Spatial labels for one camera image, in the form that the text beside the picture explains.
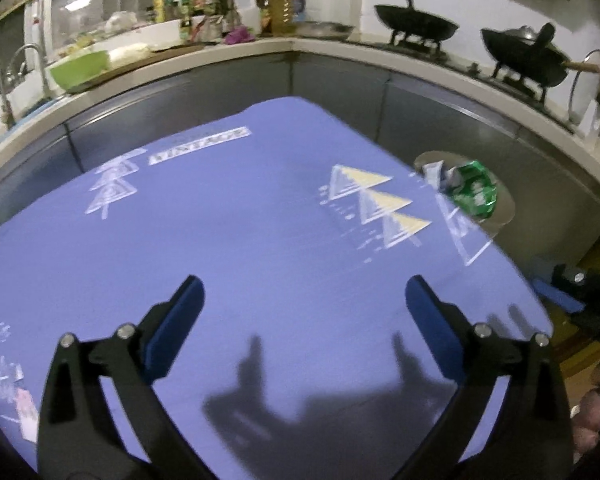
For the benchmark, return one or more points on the kitchen counter cabinet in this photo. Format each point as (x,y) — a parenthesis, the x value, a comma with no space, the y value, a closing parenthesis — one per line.
(409,107)

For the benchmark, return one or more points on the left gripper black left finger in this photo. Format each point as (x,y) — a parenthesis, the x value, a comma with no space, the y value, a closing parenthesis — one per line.
(77,437)

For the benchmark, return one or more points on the green plastic basin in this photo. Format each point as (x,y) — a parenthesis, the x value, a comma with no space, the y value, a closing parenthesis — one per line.
(76,69)

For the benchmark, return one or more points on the white plastic jug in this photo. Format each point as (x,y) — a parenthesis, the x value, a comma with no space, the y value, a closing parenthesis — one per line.
(249,14)

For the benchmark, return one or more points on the black wok with wooden handle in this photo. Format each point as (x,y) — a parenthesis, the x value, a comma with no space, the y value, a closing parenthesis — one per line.
(532,56)

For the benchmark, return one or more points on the blue printed table cloth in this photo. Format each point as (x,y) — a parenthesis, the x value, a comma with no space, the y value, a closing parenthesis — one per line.
(304,363)

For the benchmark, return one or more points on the black wok left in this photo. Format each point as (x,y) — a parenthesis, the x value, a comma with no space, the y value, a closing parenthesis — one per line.
(406,22)

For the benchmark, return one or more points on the yellow oil bottle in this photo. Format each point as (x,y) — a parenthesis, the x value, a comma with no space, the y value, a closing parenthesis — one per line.
(282,17)

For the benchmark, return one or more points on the round metal trash bin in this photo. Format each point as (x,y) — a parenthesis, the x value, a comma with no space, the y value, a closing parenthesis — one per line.
(505,207)

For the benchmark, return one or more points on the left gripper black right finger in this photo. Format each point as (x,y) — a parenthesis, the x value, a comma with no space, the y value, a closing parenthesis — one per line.
(509,416)

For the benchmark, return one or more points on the chrome sink faucet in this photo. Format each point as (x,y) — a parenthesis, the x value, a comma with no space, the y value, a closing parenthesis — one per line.
(19,68)

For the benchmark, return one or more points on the white crumpled wrapper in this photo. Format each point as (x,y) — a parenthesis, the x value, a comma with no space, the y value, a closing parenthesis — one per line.
(438,175)

